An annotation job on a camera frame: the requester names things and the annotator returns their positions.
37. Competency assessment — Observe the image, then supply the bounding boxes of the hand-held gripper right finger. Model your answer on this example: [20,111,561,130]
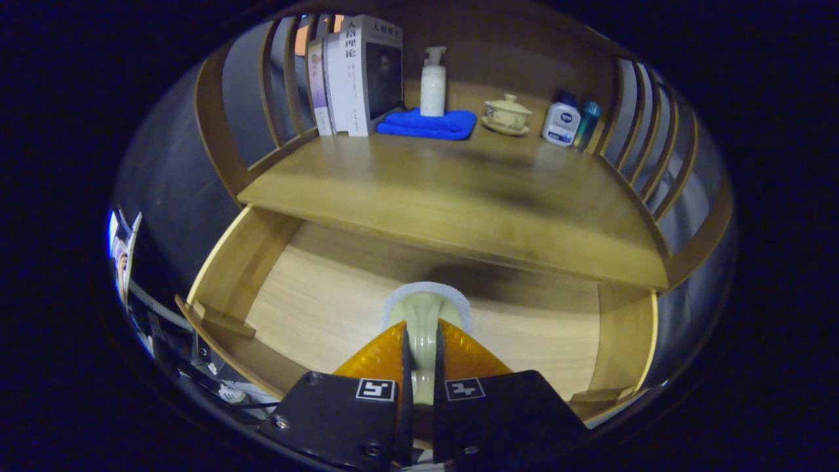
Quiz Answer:
[431,319,592,471]

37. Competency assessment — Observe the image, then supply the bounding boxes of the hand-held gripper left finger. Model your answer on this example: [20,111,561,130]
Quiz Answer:
[257,320,415,469]

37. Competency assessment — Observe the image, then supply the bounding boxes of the pale green handled sponge brush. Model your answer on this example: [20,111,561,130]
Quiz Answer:
[381,282,473,407]

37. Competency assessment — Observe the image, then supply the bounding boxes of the wooden drawer with black knob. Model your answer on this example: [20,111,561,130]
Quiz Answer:
[174,205,659,423]

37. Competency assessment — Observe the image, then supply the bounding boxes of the wooden countertop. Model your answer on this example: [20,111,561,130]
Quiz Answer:
[236,98,669,290]

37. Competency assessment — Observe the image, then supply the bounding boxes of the white stand with tray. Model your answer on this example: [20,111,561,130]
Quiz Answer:
[128,279,194,332]

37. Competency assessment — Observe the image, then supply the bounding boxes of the folded blue cloth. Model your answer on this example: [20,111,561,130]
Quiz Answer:
[376,108,478,141]

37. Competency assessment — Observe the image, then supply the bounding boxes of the beige lidded tea cup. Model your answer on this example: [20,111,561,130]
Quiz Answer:
[481,94,533,137]

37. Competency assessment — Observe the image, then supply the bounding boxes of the white lotion bottle blue cap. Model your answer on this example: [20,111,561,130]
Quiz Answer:
[541,92,582,147]

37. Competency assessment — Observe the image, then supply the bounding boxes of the teal slim bottle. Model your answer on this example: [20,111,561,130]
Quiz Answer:
[574,100,602,153]

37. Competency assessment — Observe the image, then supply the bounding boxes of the white pump bottle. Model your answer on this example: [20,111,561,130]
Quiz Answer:
[419,46,448,117]

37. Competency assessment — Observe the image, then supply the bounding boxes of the thin purple book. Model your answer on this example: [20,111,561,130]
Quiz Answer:
[307,38,334,136]

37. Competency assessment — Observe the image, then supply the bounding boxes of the thick white book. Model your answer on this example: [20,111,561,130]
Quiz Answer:
[326,14,404,137]

